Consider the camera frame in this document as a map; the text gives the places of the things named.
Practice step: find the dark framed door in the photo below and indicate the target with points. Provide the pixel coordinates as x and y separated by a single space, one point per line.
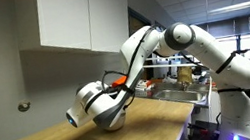
135 21

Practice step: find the red and white box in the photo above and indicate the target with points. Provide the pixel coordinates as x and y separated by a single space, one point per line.
143 84

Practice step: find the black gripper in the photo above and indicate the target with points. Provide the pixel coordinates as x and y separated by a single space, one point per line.
122 89

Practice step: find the white ceramic bowl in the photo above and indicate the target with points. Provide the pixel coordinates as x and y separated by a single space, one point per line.
118 126

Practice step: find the long ceiling lamp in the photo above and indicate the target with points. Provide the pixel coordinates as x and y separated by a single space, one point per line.
232 7

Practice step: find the brown paper bag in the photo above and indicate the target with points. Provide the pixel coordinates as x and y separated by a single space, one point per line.
184 74

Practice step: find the bright window with blinds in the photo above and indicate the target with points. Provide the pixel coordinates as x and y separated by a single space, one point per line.
245 44

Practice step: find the round metal wall knob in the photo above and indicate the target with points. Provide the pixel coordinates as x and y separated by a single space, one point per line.
23 106

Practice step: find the black equipment under table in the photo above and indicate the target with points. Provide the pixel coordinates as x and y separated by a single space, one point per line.
202 133

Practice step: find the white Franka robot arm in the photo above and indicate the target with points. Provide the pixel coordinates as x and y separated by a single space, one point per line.
233 73

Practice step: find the white wall cabinet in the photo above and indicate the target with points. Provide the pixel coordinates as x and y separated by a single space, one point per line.
69 18

